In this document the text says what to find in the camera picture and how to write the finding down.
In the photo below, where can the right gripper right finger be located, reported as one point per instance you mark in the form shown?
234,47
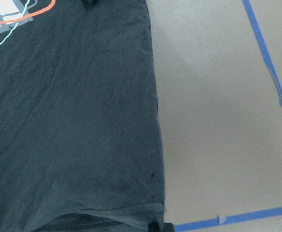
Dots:
155,227

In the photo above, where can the black graphic t-shirt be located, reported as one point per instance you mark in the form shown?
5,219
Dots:
80,142

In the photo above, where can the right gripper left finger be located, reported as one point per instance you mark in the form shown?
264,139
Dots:
89,1

